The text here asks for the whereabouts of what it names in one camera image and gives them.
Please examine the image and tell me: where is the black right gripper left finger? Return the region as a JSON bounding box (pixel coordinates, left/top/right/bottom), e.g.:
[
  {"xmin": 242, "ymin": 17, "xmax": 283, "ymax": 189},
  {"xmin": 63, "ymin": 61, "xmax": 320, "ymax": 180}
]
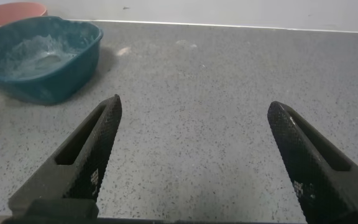
[{"xmin": 7, "ymin": 94, "xmax": 123, "ymax": 219}]

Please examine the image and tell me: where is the pink bowl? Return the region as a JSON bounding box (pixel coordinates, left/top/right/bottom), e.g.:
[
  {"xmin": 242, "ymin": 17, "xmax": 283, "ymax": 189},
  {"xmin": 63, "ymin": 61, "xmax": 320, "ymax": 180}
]
[{"xmin": 0, "ymin": 2, "xmax": 48, "ymax": 31}]

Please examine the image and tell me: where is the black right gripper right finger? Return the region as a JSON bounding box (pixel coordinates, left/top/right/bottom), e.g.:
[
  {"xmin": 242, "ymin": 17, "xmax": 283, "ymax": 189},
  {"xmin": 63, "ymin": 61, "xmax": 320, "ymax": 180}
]
[{"xmin": 267, "ymin": 100, "xmax": 358, "ymax": 224}]

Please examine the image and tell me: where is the blue transparent mixing bowl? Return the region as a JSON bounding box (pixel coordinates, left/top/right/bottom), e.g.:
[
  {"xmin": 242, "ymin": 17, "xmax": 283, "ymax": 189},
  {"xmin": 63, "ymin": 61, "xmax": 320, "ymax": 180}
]
[{"xmin": 0, "ymin": 16, "xmax": 104, "ymax": 105}]

